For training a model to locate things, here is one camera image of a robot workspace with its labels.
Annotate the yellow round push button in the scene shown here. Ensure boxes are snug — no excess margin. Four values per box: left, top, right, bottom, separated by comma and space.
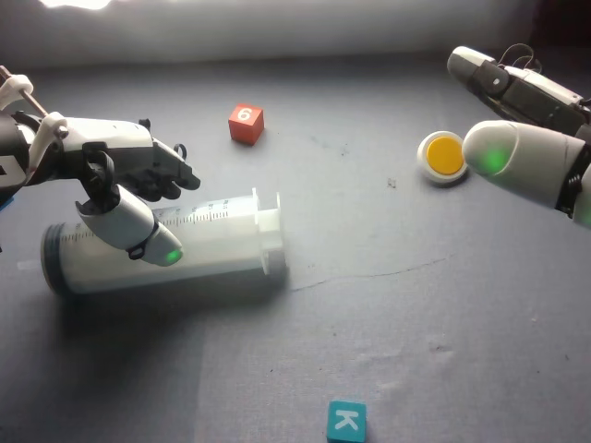
416, 130, 471, 186

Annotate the large clear plastic syringe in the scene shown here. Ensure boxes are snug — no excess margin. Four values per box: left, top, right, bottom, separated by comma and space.
17, 186, 290, 297

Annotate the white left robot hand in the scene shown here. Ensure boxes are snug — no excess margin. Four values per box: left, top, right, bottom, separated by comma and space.
62, 116, 202, 268

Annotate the teal letter K block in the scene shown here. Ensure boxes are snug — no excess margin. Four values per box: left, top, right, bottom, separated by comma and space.
326, 400, 368, 443

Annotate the orange number cube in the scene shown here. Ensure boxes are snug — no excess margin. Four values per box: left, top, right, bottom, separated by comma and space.
227, 103, 265, 147

